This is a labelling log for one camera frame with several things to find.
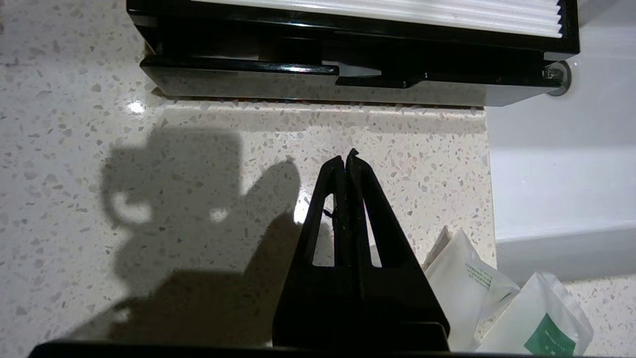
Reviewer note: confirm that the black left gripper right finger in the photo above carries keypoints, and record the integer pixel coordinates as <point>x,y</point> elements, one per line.
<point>397,308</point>

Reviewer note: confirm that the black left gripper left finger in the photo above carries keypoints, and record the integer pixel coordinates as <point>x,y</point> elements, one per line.
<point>313,308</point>

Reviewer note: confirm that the black amenity box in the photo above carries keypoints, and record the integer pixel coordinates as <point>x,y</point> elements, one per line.
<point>198,30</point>

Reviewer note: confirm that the small translucent packet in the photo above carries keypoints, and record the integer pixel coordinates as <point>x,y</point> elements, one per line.
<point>462,293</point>

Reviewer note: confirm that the clear packet green label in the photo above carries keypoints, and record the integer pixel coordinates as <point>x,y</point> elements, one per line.
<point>546,318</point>

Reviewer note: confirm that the white sink basin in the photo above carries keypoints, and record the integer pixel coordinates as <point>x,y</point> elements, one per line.
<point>561,189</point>

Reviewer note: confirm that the chrome sink drain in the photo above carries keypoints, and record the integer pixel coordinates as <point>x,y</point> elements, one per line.
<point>559,79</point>

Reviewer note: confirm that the white ribbed pad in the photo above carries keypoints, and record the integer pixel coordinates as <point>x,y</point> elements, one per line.
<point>397,12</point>

